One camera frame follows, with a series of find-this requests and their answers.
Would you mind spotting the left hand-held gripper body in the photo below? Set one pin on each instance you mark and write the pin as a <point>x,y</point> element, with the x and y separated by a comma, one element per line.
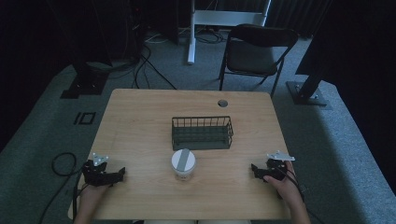
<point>95,174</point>

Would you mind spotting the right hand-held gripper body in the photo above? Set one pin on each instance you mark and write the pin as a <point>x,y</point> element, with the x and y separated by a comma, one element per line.
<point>275,169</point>

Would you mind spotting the person's left hand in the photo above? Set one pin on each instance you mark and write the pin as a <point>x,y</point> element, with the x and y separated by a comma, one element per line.
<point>93,192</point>

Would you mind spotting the person's right hand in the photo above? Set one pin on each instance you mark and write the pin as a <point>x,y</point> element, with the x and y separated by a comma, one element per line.
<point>285,188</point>

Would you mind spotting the white cup with grey-striped lid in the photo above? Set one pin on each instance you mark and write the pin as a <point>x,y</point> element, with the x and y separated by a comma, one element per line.
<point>183,163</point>

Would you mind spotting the grey round table grommet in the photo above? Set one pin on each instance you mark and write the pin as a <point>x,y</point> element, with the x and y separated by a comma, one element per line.
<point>223,103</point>

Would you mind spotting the black folding chair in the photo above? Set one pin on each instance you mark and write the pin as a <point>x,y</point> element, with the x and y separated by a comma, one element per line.
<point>252,56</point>

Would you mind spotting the black stand with base plate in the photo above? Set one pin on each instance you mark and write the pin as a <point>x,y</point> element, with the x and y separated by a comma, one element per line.
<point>308,90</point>
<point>85,82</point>

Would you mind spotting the white metal desk frame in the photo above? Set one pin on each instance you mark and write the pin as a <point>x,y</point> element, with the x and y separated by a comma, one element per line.
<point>218,17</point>

